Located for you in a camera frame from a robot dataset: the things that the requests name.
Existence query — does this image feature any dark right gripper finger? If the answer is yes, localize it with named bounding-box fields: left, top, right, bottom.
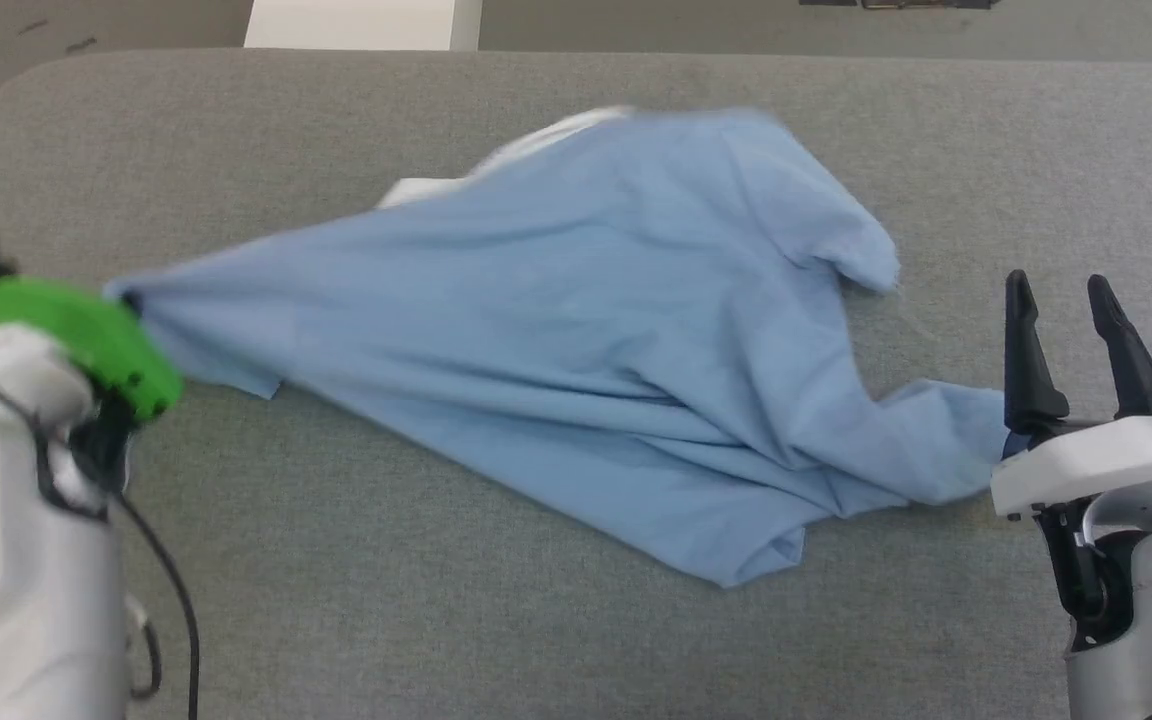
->
left=1004, top=270, right=1070, bottom=436
left=1086, top=275, right=1152, bottom=419

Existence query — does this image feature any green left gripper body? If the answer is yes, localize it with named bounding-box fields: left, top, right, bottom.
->
left=0, top=278, right=185, bottom=421

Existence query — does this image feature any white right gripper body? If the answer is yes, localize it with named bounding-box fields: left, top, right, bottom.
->
left=991, top=415, right=1152, bottom=521

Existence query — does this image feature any light blue t-shirt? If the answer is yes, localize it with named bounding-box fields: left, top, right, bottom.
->
left=106, top=105, right=1015, bottom=589

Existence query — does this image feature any white box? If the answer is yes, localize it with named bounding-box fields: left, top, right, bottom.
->
left=244, top=0, right=484, bottom=51

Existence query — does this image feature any grey fabric padded surface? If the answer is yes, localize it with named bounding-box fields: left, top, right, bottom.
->
left=0, top=50, right=1152, bottom=720

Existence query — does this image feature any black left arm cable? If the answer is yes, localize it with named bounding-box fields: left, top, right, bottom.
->
left=0, top=385, right=200, bottom=720

